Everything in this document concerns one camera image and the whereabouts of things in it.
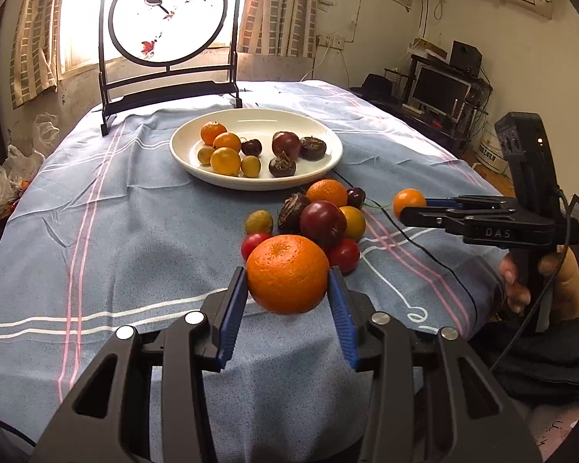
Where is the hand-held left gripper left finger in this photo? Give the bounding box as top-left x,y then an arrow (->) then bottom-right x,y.
31,266 -> 250,463

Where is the black desk rack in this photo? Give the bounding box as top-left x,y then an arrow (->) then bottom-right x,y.
380,52 -> 494,156

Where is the dark red plum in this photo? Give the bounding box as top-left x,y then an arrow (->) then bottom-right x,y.
299,201 -> 347,248
271,131 -> 302,159

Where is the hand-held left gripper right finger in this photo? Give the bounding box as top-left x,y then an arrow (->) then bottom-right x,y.
325,267 -> 543,463

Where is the white ceramic plate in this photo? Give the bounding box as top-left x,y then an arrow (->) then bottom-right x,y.
169,108 -> 344,192

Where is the person's right hand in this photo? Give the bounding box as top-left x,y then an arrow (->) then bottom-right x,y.
499,246 -> 579,323

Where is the wrinkled dark passion fruit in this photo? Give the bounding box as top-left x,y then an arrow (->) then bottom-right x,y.
269,151 -> 297,178
277,193 -> 312,234
300,136 -> 327,161

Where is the red cherry tomato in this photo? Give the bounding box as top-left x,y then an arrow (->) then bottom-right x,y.
240,232 -> 273,261
324,238 -> 362,275

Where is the black hat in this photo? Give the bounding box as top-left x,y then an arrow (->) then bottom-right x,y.
349,73 -> 395,103

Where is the plastic bag with contents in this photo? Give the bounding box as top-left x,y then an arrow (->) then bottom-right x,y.
0,144 -> 45,219

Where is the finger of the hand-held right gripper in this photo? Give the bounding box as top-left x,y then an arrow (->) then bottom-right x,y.
425,195 -> 515,211
399,206 -> 518,238

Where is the person's right forearm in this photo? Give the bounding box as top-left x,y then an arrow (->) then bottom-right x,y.
468,309 -> 579,408

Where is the black speaker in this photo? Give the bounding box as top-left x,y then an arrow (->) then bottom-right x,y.
450,41 -> 483,78

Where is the white bucket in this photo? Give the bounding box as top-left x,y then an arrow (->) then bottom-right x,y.
477,120 -> 510,175

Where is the blue striped tablecloth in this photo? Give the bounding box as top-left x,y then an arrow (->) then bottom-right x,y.
0,79 -> 512,447

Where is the computer monitor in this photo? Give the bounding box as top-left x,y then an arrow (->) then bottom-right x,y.
407,64 -> 472,117

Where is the checked curtain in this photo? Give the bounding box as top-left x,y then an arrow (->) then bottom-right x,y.
8,0 -> 72,110
236,0 -> 320,59

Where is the small orange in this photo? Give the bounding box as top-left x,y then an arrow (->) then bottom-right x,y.
394,188 -> 427,223

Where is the yellow citrus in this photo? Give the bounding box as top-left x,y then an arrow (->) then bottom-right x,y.
339,206 -> 366,240

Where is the bright window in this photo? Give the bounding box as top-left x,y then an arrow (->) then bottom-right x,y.
58,0 -> 252,76

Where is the yellow-orange citrus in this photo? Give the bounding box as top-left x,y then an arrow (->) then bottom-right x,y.
210,147 -> 242,177

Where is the clear plastic bag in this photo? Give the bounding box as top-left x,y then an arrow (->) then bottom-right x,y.
33,112 -> 61,156

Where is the bird painting table screen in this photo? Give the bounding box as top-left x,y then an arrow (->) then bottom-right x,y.
98,0 -> 245,137

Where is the large orange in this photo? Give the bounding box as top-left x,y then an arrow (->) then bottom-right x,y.
246,234 -> 330,316

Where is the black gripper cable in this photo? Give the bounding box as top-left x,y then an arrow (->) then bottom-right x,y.
504,187 -> 576,365

